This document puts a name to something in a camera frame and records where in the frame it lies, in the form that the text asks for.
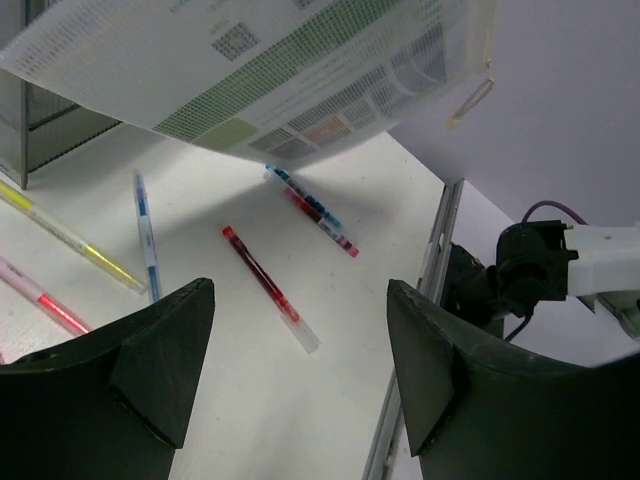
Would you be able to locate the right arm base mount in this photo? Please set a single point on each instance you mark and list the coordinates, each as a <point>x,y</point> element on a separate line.
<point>470,292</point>

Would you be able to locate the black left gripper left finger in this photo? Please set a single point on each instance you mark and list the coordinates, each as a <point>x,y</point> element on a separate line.
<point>111,404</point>

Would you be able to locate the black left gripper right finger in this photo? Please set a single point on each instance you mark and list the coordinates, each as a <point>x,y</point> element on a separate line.
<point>477,407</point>

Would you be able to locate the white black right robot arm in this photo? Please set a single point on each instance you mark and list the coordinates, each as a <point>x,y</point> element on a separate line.
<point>551,261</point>

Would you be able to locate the dark red pen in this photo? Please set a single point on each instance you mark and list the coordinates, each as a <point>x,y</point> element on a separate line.
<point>291,317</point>

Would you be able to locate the clear plastic document folder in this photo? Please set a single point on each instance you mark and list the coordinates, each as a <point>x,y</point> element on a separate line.
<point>280,82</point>

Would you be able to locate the red pink pen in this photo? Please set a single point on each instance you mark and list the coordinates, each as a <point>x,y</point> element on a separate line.
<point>39,297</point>

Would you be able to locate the light blue pen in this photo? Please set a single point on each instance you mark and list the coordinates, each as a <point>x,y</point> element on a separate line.
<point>146,237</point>

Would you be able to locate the clear acrylic drawer cabinet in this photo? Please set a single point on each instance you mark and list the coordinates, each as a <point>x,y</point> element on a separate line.
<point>38,126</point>

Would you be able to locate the yellow pen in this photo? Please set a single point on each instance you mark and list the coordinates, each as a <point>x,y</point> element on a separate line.
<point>49,223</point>

